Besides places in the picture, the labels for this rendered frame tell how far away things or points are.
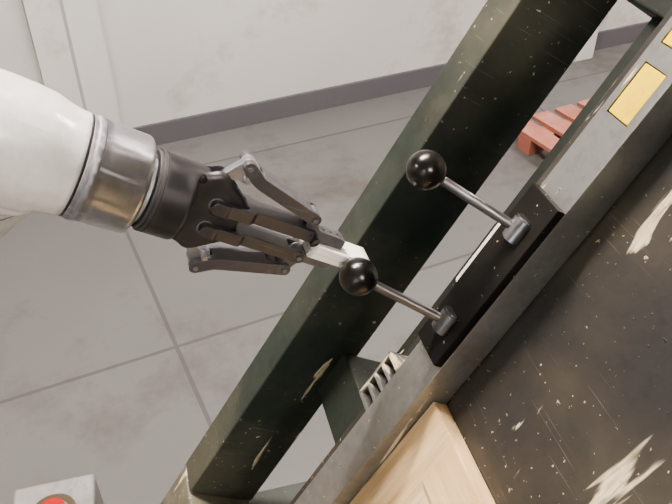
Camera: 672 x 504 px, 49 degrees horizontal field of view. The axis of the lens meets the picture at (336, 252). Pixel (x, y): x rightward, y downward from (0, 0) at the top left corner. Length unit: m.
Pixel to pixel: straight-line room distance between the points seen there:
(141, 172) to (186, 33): 3.23
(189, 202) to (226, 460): 0.62
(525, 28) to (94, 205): 0.51
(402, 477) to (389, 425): 0.06
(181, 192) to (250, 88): 3.43
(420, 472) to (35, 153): 0.48
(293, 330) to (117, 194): 0.46
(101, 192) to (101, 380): 2.12
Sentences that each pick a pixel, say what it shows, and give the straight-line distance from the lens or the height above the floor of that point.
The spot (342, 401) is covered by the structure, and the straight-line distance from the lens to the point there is 1.03.
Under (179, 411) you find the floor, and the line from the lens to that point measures 2.54.
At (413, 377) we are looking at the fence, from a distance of 0.79.
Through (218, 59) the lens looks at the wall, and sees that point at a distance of 3.93.
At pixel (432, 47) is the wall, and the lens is 4.50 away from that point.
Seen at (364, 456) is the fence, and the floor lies 1.23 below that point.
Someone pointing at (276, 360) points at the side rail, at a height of 1.16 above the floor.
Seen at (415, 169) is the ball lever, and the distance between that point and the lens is 0.68.
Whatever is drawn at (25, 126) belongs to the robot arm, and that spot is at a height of 1.64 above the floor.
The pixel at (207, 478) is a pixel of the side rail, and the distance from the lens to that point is 1.20.
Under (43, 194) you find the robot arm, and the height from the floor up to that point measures 1.59.
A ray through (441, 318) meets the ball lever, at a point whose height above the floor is 1.40.
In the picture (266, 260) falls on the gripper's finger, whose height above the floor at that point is 1.46.
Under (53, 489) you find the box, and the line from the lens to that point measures 1.25.
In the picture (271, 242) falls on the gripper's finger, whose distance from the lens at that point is 0.70.
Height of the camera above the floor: 1.90
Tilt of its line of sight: 37 degrees down
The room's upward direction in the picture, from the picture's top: straight up
